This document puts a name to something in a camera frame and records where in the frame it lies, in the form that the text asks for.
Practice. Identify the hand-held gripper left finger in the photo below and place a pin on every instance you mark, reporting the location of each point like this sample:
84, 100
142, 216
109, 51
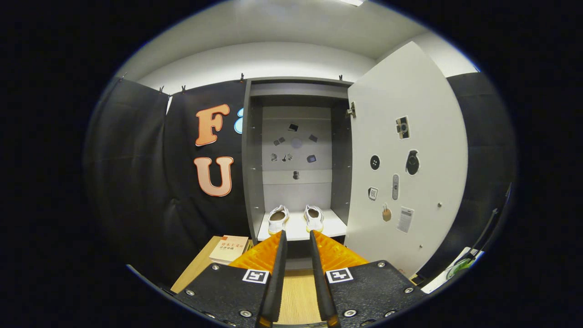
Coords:
275, 291

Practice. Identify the black backdrop cloth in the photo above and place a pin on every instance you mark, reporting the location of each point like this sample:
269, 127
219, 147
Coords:
136, 182

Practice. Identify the green round object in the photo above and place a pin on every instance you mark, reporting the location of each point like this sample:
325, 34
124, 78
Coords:
457, 269

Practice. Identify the ceiling light panel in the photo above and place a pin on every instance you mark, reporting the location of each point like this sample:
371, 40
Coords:
353, 2

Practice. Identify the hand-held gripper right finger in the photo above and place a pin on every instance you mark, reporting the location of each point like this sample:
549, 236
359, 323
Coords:
322, 291

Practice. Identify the white sheet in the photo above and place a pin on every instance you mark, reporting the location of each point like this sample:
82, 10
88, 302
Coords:
437, 282

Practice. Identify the metal door hinge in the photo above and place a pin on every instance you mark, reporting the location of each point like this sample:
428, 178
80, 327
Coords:
351, 110

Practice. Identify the beige cover book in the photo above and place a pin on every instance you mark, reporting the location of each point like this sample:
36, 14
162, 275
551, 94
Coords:
227, 248

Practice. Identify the white canvas shoe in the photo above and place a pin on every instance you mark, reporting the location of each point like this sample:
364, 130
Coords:
314, 218
277, 221

